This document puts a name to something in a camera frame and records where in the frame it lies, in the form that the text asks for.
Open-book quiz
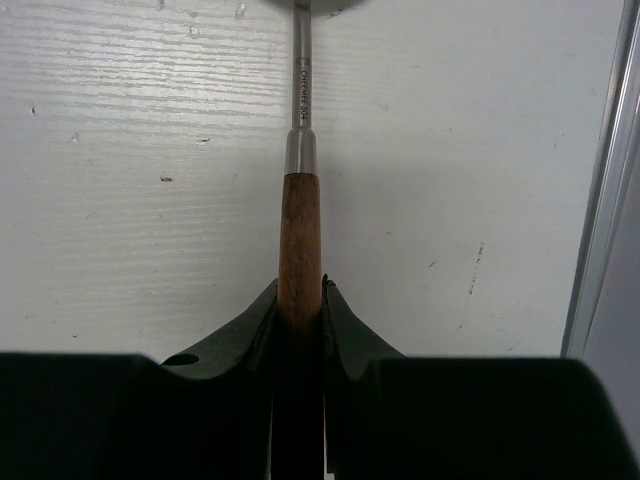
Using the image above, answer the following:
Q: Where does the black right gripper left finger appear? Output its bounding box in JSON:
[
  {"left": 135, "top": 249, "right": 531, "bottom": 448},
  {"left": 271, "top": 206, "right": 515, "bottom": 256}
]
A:
[{"left": 1, "top": 285, "right": 276, "bottom": 479}]

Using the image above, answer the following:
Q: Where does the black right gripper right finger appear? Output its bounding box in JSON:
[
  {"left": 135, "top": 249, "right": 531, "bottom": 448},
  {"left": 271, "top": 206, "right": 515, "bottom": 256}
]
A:
[{"left": 322, "top": 280, "right": 639, "bottom": 479}]

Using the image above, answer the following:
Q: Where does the metal cake server wooden handle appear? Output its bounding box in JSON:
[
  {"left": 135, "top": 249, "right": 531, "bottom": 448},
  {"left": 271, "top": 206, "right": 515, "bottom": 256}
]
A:
[{"left": 259, "top": 0, "right": 371, "bottom": 331}]

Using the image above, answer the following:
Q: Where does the aluminium table edge rail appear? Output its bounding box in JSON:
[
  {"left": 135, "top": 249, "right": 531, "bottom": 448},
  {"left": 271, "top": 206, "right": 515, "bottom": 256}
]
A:
[{"left": 560, "top": 1, "right": 639, "bottom": 359}]

